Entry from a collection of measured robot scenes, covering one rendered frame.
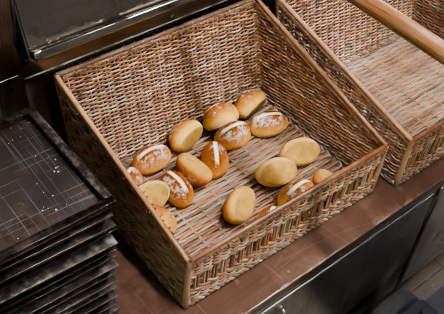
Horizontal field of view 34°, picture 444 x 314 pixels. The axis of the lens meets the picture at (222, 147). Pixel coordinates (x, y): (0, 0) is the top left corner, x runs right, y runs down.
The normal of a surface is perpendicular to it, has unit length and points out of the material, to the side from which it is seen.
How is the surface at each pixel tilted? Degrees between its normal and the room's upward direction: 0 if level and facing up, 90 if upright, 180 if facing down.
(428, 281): 0
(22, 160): 0
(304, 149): 52
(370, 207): 0
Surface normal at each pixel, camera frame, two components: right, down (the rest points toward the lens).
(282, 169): 0.31, 0.05
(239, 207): 0.74, -0.18
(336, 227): 0.08, -0.71
